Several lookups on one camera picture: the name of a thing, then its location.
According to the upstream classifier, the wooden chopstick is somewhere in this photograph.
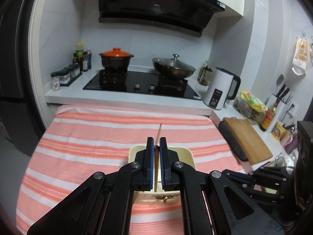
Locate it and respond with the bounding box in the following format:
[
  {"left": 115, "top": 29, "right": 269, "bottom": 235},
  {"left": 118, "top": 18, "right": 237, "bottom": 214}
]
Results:
[{"left": 153, "top": 124, "right": 162, "bottom": 192}]

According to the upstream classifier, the cream wooden utensil box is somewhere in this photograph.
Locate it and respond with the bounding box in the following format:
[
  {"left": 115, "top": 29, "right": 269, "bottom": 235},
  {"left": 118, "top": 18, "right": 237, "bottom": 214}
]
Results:
[{"left": 128, "top": 144, "right": 197, "bottom": 205}]

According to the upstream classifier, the white teapot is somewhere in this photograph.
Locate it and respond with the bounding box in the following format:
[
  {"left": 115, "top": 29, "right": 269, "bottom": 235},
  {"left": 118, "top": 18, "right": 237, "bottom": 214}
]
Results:
[{"left": 278, "top": 155, "right": 297, "bottom": 167}]

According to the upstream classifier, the wooden cutting board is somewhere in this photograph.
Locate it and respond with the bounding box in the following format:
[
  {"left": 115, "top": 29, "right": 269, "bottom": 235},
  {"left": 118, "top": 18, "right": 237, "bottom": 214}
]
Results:
[{"left": 223, "top": 117, "right": 273, "bottom": 165}]

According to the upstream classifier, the yellow seasoning box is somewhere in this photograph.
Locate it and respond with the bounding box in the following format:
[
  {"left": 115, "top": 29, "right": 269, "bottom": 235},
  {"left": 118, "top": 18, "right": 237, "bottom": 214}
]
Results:
[{"left": 271, "top": 121, "right": 286, "bottom": 141}]

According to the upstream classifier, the pink white striped tablecloth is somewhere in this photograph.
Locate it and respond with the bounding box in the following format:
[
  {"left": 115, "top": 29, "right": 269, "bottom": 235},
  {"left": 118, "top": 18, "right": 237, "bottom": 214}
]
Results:
[{"left": 16, "top": 105, "right": 243, "bottom": 233}]

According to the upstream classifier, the brown sauce bottle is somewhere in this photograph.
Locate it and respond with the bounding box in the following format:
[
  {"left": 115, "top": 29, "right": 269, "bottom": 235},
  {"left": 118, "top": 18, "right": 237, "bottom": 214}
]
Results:
[{"left": 259, "top": 102, "right": 279, "bottom": 132}]

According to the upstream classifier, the white knife holder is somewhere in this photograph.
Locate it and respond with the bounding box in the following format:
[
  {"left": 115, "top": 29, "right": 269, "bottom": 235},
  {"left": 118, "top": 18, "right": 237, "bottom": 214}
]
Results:
[{"left": 266, "top": 94, "right": 289, "bottom": 134}]

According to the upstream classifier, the yellow snack bag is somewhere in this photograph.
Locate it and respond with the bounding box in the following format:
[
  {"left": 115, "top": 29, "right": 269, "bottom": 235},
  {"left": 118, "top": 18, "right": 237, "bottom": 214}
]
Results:
[{"left": 233, "top": 92, "right": 268, "bottom": 124}]

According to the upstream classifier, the black gas stove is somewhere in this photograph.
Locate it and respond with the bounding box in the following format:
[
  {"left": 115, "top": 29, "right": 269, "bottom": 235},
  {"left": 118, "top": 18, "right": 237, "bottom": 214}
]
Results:
[{"left": 84, "top": 70, "right": 201, "bottom": 100}]

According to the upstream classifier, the white electric kettle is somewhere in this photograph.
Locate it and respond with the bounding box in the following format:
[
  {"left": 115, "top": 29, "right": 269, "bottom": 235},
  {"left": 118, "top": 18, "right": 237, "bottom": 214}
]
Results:
[{"left": 203, "top": 67, "right": 241, "bottom": 110}]

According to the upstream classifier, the glass oil bottle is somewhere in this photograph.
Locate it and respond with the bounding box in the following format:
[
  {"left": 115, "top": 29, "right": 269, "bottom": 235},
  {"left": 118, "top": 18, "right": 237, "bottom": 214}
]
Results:
[{"left": 198, "top": 60, "right": 213, "bottom": 86}]

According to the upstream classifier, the black wok with lid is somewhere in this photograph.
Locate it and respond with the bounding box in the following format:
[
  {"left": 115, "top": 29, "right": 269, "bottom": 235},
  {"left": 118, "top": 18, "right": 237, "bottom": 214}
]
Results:
[{"left": 152, "top": 54, "right": 196, "bottom": 79}]

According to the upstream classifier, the black clay pot orange lid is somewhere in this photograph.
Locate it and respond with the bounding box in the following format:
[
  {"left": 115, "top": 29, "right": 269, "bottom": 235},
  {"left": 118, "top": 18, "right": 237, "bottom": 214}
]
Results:
[{"left": 99, "top": 48, "right": 134, "bottom": 68}]

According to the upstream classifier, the hanging paper bag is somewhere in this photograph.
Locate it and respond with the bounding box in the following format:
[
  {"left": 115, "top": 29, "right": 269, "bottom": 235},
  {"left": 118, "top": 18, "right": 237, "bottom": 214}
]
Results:
[{"left": 292, "top": 37, "right": 310, "bottom": 76}]

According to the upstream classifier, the spice jar rack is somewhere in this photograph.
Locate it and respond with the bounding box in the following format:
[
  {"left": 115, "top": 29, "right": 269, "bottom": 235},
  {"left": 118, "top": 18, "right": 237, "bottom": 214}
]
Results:
[{"left": 58, "top": 64, "right": 82, "bottom": 87}]

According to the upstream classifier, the condiment bottles group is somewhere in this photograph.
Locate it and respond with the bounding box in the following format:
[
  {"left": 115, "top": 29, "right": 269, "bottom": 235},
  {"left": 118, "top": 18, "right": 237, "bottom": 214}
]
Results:
[{"left": 72, "top": 42, "right": 92, "bottom": 72}]

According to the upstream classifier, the white spice jar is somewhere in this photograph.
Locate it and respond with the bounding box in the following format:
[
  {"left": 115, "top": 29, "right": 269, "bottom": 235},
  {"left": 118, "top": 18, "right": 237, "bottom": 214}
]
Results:
[{"left": 51, "top": 72, "right": 60, "bottom": 91}]

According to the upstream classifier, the black refrigerator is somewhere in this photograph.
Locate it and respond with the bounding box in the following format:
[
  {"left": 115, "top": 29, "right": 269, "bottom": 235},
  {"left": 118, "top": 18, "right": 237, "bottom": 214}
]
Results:
[{"left": 1, "top": 0, "right": 45, "bottom": 156}]

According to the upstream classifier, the black range hood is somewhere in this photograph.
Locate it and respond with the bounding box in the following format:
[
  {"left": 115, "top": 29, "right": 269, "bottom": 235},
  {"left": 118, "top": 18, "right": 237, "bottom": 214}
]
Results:
[{"left": 98, "top": 0, "right": 226, "bottom": 37}]

